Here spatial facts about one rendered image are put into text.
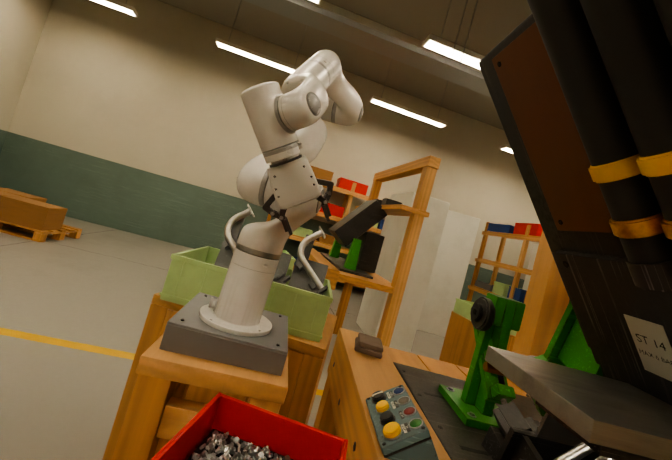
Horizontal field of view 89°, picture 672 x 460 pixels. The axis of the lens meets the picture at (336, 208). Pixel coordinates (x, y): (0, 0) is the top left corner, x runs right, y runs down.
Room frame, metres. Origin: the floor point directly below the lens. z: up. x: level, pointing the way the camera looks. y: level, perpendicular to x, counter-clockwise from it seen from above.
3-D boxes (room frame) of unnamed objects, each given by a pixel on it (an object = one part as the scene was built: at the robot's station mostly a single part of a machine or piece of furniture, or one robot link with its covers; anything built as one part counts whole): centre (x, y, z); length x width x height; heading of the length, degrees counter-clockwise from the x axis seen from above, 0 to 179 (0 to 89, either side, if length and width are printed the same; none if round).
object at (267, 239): (0.91, 0.13, 1.22); 0.19 x 0.12 x 0.24; 81
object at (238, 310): (0.92, 0.17, 1.00); 0.19 x 0.19 x 0.18
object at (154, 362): (0.92, 0.17, 0.83); 0.32 x 0.32 x 0.04; 7
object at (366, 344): (1.03, -0.20, 0.92); 0.10 x 0.08 x 0.03; 174
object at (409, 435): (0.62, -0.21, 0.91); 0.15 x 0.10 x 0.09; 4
